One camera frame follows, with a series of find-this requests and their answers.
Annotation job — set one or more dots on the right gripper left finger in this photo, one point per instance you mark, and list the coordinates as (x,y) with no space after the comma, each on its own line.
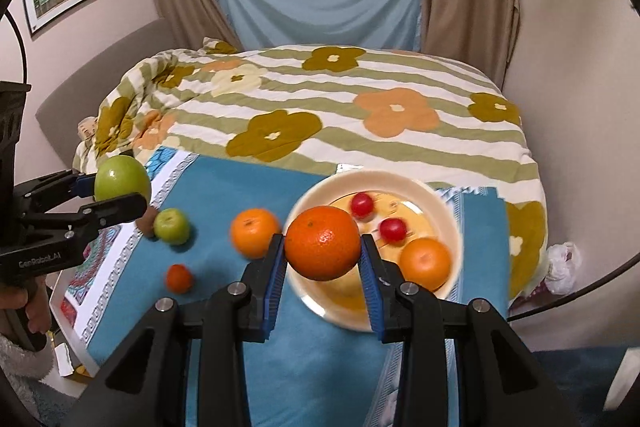
(264,279)

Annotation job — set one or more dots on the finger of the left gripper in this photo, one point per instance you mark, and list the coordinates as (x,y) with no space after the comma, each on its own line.
(50,191)
(91,217)

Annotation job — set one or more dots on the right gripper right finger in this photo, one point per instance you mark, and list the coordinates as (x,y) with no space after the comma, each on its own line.
(379,280)

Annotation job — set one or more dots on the large green apple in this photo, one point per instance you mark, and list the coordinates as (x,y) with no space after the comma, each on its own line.
(121,175)

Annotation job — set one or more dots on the small green apple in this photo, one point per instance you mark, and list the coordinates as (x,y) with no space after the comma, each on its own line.
(172,227)

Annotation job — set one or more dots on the medium orange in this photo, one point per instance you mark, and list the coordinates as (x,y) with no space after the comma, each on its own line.
(251,232)

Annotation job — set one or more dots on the large orange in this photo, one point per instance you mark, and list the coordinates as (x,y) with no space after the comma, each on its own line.
(322,243)

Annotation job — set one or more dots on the small red-orange tangerine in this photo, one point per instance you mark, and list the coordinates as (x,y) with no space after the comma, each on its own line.
(179,279)

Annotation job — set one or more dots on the brown kiwi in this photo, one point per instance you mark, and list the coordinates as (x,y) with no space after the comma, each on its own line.
(145,224)

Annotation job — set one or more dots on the white fleece sleeve forearm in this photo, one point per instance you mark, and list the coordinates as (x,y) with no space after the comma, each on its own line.
(25,371)

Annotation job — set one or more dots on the person's left hand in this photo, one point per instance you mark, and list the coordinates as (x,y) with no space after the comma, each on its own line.
(36,307)

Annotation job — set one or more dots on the orange in bowl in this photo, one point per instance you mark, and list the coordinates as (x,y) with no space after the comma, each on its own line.
(426,262)

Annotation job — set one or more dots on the red cherry tomato lower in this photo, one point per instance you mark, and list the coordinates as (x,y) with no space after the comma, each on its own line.
(393,230)

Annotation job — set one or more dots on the red cherry tomato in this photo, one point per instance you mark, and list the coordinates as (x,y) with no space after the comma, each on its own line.
(393,230)
(362,205)

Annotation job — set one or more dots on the blue patterned tablecloth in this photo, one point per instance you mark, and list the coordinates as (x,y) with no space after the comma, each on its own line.
(310,372)

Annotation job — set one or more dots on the cream fruit bowl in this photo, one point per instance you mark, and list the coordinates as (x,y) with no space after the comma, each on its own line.
(426,213)

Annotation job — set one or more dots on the red cherry tomato upper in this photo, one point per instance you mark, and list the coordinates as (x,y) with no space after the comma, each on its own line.
(362,205)

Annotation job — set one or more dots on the floral striped duvet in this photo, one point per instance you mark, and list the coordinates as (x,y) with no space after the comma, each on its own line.
(315,108)

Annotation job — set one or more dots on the white crumpled plastic bag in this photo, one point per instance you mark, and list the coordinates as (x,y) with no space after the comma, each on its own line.
(564,261)

